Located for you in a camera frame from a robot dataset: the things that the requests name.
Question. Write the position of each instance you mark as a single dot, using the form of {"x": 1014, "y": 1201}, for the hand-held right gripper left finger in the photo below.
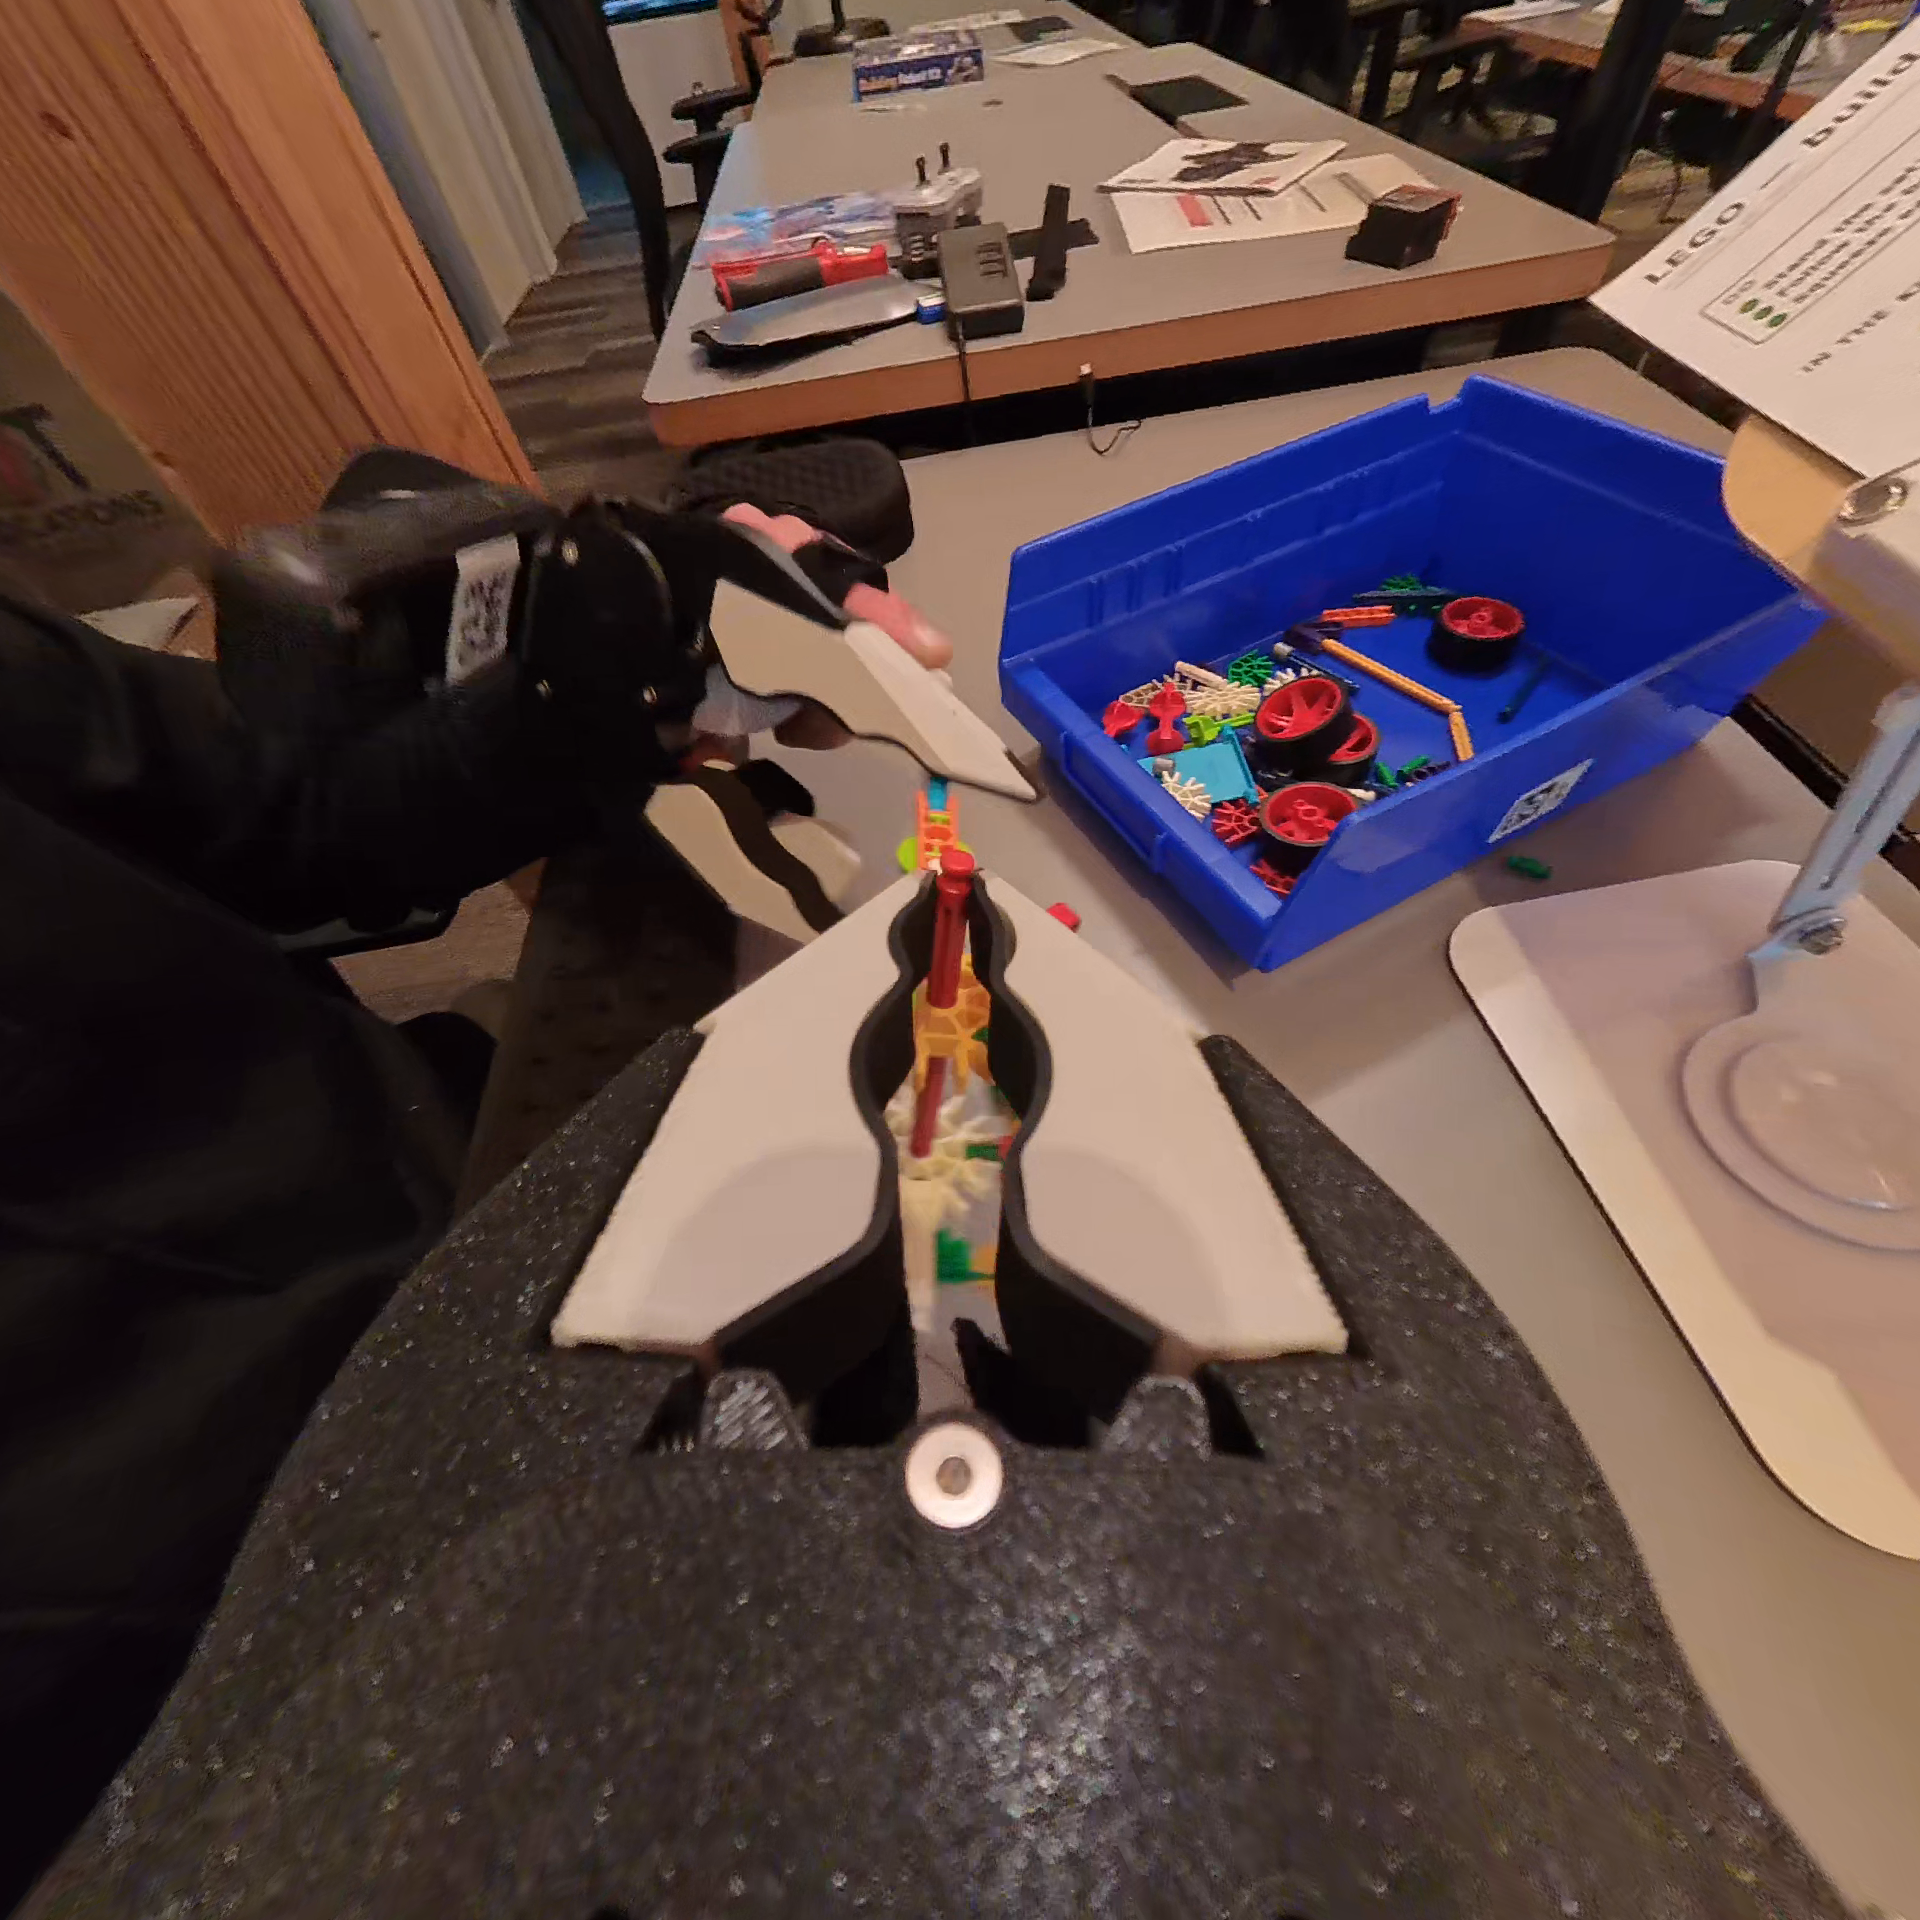
{"x": 720, "y": 1201}

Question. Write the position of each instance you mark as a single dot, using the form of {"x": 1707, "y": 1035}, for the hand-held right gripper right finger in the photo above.
{"x": 1170, "y": 1201}

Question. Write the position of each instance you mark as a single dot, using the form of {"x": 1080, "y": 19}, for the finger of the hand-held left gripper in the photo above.
{"x": 675, "y": 810}
{"x": 885, "y": 705}

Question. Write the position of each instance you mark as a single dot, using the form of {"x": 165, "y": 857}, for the colourful construction toy model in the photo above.
{"x": 945, "y": 960}

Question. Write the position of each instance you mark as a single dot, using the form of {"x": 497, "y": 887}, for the black toy wheel red hub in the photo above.
{"x": 1358, "y": 751}
{"x": 1306, "y": 818}
{"x": 1299, "y": 709}
{"x": 1477, "y": 629}

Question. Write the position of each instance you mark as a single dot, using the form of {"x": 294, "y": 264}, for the blue parts bin with tag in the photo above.
{"x": 1650, "y": 570}

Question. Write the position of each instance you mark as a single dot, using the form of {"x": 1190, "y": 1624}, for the person's left forearm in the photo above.
{"x": 374, "y": 779}

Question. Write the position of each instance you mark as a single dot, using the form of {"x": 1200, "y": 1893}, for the person's left hand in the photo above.
{"x": 908, "y": 629}

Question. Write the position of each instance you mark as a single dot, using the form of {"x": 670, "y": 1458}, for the white snowflake toy connector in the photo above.
{"x": 1219, "y": 699}

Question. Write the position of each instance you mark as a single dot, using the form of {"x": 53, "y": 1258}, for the black flat sleeve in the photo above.
{"x": 796, "y": 323}

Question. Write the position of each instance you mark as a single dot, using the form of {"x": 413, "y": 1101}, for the black power adapter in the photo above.
{"x": 982, "y": 282}

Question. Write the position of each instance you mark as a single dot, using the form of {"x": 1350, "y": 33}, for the white stand base board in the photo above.
{"x": 1620, "y": 1124}

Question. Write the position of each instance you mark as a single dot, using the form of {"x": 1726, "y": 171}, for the neighbouring grey table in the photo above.
{"x": 1200, "y": 316}

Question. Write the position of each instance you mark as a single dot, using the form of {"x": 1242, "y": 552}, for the yellow toy rod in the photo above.
{"x": 1394, "y": 682}

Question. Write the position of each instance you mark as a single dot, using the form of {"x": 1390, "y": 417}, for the small white device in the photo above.
{"x": 937, "y": 194}

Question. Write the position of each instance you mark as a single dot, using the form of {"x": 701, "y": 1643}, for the green fan toy connector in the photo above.
{"x": 1394, "y": 587}

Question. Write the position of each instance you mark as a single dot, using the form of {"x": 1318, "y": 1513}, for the printed cardboard box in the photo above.
{"x": 90, "y": 480}

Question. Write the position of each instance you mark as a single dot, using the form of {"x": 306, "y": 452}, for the wooden column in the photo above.
{"x": 225, "y": 224}

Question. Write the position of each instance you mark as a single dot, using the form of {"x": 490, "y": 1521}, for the papers on neighbouring table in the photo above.
{"x": 1243, "y": 188}

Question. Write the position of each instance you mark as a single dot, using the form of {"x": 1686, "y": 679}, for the blue printed box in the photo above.
{"x": 916, "y": 66}

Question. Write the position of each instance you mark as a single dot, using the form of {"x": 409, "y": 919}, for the black mat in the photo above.
{"x": 1184, "y": 99}

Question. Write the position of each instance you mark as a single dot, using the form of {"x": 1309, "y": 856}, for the small black box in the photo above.
{"x": 1402, "y": 228}

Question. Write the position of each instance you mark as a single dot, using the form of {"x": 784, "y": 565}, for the instruction sheet board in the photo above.
{"x": 1798, "y": 255}

